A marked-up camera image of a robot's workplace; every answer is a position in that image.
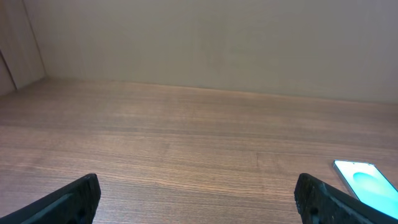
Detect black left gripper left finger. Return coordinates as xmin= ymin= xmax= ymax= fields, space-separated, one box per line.
xmin=1 ymin=174 xmax=101 ymax=224

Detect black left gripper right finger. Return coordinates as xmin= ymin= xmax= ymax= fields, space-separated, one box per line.
xmin=294 ymin=173 xmax=397 ymax=224

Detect blue screen Galaxy smartphone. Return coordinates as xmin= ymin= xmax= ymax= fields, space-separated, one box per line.
xmin=333 ymin=160 xmax=397 ymax=219

